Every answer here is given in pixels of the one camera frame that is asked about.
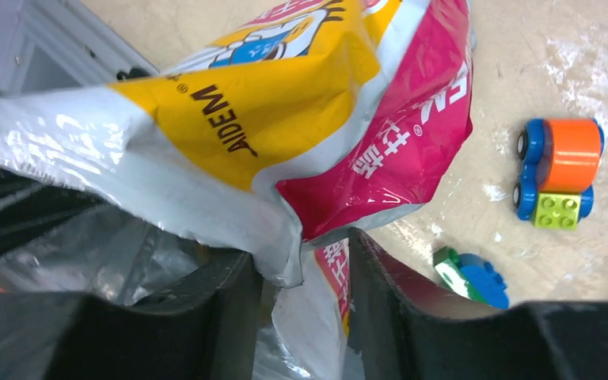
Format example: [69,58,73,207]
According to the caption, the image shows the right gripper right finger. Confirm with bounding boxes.
[349,229,608,379]

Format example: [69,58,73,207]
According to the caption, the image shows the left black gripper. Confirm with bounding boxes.
[0,168,105,258]

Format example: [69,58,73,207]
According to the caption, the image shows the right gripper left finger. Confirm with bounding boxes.
[0,250,262,379]

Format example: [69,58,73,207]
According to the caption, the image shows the colourful pet food bag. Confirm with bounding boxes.
[0,1,472,379]

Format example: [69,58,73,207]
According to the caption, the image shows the green toy brick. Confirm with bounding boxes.
[433,246,486,303]

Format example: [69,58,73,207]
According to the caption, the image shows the blue toy brick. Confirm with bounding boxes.
[458,253,510,310]

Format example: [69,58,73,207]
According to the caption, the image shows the orange blue toy car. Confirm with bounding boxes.
[512,118,605,230]

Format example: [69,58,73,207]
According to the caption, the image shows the aluminium frame rail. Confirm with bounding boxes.
[0,1,158,93]

